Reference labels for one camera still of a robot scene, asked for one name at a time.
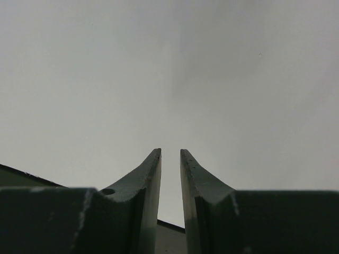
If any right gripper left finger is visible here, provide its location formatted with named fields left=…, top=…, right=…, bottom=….
left=1, top=149, right=161, bottom=253

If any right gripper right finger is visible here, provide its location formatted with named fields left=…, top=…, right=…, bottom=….
left=180, top=149, right=338, bottom=253

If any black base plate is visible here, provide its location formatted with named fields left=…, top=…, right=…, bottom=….
left=1, top=165, right=188, bottom=254

